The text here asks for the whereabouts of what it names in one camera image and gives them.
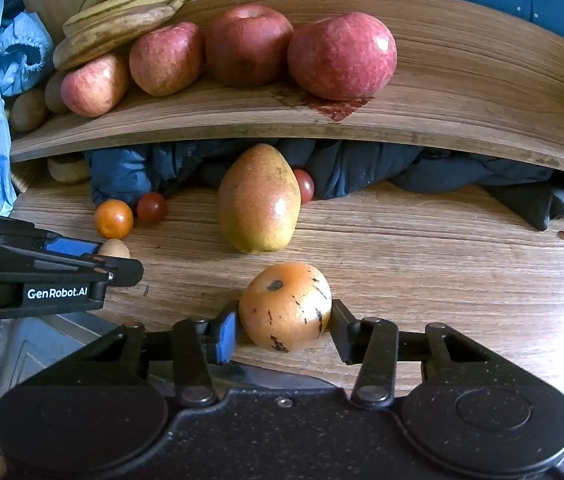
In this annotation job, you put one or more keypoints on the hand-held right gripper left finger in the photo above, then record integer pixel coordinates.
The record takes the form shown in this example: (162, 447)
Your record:
(224, 335)

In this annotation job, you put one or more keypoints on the wooden desk shelf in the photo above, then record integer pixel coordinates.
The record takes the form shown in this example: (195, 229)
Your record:
(462, 85)

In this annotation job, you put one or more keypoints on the small brown round fruit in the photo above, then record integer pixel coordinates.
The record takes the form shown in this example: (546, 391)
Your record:
(114, 249)

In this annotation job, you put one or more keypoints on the large brown kiwi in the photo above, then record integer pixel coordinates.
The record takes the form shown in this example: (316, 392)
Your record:
(26, 110)
(54, 92)

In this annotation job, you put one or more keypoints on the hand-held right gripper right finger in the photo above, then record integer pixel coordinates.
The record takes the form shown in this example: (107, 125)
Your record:
(342, 331)

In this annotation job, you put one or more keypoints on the orange tangerine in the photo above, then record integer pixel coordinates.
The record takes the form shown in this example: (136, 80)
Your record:
(113, 220)

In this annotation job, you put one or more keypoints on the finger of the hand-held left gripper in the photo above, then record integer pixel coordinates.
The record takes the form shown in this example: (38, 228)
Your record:
(121, 272)
(66, 247)

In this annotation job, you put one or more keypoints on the orange spotted round fruit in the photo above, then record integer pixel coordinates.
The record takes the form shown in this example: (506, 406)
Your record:
(282, 305)

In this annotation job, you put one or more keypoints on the metal tray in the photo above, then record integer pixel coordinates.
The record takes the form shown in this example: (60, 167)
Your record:
(36, 350)

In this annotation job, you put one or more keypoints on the tan flat round object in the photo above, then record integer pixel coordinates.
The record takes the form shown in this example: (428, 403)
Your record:
(66, 168)

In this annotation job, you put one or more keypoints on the dark blue cloth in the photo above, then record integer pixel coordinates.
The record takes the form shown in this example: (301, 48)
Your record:
(387, 165)

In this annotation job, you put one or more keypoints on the red apple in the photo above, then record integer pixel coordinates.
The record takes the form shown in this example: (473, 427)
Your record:
(247, 45)
(166, 57)
(342, 55)
(94, 85)

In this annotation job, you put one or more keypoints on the cherry tomato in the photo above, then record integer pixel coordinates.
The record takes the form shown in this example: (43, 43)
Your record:
(151, 208)
(306, 187)

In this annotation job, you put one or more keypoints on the yellow-red mango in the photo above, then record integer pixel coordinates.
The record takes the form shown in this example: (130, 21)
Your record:
(257, 205)

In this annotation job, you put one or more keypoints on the crumpled light blue cloth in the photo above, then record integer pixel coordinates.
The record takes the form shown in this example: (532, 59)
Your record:
(19, 52)

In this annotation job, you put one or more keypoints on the yellow banana bunch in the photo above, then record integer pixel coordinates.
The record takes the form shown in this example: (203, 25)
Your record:
(111, 35)

